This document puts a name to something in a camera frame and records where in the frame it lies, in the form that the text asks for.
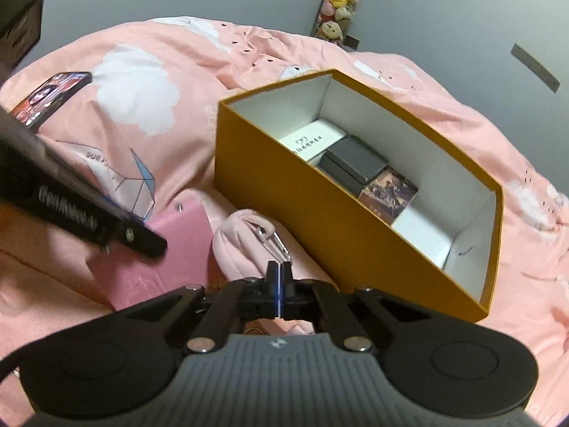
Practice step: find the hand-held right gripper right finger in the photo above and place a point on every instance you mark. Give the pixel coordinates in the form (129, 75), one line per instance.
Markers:
(285, 291)

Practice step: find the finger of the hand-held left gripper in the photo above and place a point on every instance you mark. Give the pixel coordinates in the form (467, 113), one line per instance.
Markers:
(146, 242)

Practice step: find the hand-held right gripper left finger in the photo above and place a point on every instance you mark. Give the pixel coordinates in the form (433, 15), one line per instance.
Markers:
(272, 291)

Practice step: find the pink wallet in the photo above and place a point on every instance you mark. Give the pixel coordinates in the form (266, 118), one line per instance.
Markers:
(178, 258)

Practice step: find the silver carabiner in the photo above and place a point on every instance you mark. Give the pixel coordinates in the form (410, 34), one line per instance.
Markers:
(281, 242)

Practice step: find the pale pink pouch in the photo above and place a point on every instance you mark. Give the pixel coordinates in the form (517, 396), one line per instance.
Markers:
(240, 249)

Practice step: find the orange cardboard box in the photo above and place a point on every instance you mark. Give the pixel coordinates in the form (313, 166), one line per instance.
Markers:
(284, 195)

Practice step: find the picture card box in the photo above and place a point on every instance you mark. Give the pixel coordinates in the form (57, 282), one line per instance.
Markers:
(386, 191)

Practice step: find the dark grey box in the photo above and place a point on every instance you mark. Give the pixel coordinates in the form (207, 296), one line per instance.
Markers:
(355, 155)

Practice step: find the slim white box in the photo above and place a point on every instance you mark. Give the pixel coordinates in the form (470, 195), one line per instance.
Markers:
(311, 140)

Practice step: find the smartphone with picture case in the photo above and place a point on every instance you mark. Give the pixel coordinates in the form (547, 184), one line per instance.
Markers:
(49, 93)

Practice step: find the pink printed blanket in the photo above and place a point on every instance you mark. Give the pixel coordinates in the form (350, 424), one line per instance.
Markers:
(444, 98)

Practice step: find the small black wall fixture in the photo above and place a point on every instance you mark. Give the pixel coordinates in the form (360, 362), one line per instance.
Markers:
(351, 42)

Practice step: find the grey wall strip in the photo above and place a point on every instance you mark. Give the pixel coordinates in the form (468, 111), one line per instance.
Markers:
(535, 67)

